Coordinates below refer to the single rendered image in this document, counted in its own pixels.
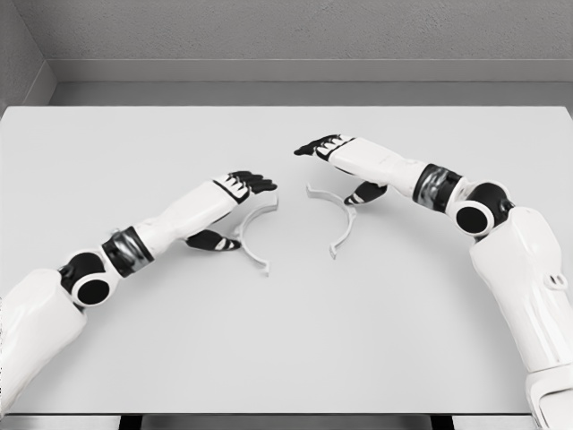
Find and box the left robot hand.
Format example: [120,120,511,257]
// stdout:
[177,170,278,253]

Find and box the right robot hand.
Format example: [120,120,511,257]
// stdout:
[293,133,405,206]

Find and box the white pipe clamp half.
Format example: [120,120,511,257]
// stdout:
[234,190,280,279]
[305,180,357,261]

